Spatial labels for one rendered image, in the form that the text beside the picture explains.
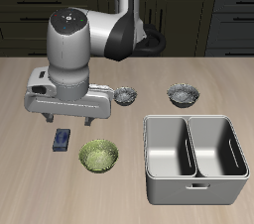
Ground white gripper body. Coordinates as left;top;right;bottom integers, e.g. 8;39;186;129
23;82;113;120

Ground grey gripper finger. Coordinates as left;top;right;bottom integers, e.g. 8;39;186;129
83;116;96;127
41;112;55;124

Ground green bowl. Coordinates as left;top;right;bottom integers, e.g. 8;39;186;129
78;139;120;174

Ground small dark blue box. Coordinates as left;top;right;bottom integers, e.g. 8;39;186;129
52;128;71;153

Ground small grey fluted dish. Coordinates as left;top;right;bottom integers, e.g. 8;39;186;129
113;86;138;107

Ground large grey fluted dish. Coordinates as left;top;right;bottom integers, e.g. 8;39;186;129
166;82;200;109

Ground white two-bin basket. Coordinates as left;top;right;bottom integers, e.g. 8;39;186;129
142;114;251;206

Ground dark kitchen cupboards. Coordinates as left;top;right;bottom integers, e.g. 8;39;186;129
0;0;254;58

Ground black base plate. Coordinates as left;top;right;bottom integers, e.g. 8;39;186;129
133;24;167;55

